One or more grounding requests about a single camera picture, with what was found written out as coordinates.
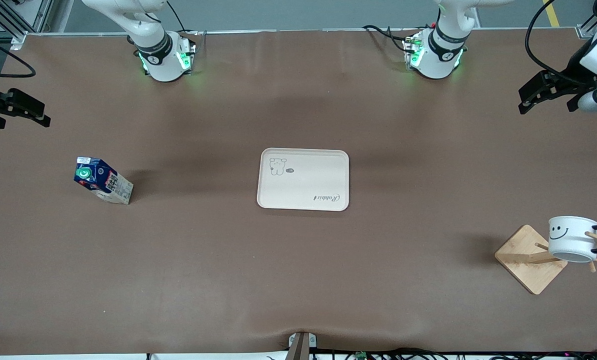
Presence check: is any wooden cup holder stand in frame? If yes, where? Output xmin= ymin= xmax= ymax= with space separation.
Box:
xmin=494 ymin=224 xmax=597 ymax=296

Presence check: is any cream rabbit print tray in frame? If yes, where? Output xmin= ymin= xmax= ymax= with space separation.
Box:
xmin=256 ymin=147 xmax=351 ymax=212

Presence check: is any aluminium frame profile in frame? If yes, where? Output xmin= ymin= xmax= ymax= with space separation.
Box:
xmin=0 ymin=0 xmax=55 ymax=40
xmin=575 ymin=0 xmax=597 ymax=40

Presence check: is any metal table edge bracket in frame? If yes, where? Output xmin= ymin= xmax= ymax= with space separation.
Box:
xmin=287 ymin=331 xmax=318 ymax=360

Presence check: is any white smiley face cup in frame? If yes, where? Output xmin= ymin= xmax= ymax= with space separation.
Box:
xmin=548 ymin=215 xmax=597 ymax=264

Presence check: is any blue white milk carton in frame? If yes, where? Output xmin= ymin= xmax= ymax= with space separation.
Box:
xmin=73 ymin=156 xmax=135 ymax=206

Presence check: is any black base cable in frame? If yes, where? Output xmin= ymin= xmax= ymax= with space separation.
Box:
xmin=165 ymin=0 xmax=200 ymax=37
xmin=362 ymin=24 xmax=412 ymax=54

